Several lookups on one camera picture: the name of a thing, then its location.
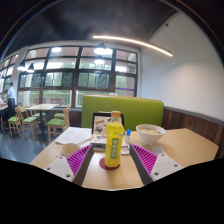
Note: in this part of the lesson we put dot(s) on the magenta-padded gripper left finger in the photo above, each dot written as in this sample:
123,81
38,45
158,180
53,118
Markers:
58,168

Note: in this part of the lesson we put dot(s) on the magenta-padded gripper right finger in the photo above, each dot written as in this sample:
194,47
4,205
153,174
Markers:
163,166

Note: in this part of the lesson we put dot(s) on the yellow drink bottle orange cap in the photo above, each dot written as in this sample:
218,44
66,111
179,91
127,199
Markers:
114,146

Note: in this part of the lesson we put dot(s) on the white ceramic mug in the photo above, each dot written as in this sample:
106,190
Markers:
70,149

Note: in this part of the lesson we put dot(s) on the white ceramic bowl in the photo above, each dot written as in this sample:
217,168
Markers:
150,135

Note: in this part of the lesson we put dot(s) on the open white book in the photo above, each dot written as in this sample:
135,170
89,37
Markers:
73,136

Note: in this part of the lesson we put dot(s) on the small white card case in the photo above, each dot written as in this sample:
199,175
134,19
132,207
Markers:
125,150

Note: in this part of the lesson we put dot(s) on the flat round red coaster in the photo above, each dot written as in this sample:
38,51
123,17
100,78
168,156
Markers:
102,164

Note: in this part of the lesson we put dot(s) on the wooden chairs with green seats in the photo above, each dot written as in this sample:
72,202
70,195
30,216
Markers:
56,122

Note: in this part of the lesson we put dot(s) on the small dark box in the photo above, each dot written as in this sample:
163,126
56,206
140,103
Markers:
99,147

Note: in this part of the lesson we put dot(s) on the small blue-capped bottle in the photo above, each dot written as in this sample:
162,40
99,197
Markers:
128,136

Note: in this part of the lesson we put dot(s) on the green upholstered booth bench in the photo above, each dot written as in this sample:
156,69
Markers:
140,110

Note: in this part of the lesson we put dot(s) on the black tablet with stickers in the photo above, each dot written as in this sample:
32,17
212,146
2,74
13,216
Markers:
100,121

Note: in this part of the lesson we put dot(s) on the wooden dining table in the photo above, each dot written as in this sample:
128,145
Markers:
42,106

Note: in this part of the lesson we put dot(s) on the person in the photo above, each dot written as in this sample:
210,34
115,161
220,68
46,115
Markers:
1,102
11,96

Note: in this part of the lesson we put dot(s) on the pendant ceiling lamps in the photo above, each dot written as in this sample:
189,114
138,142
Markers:
100,50

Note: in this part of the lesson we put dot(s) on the long curved light strip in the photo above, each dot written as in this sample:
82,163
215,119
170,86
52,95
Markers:
140,42

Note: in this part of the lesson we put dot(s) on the dark-framed window wall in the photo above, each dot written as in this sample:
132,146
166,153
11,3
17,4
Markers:
75,75

